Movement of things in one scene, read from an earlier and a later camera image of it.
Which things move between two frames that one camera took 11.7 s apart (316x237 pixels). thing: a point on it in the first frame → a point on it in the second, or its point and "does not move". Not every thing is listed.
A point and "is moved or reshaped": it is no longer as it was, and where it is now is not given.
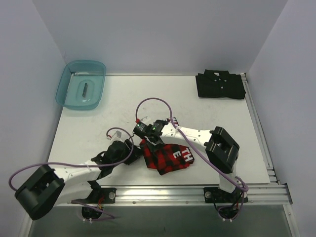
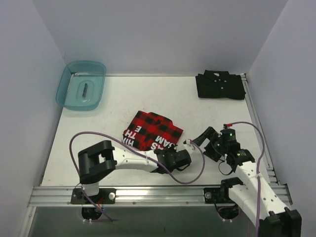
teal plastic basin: (81, 84) does not move
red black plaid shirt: (168, 157) is moved or reshaped
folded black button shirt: (219, 84) does not move
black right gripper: (153, 138) → (212, 148)
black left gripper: (136, 153) → (184, 156)
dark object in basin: (85, 91) does not move
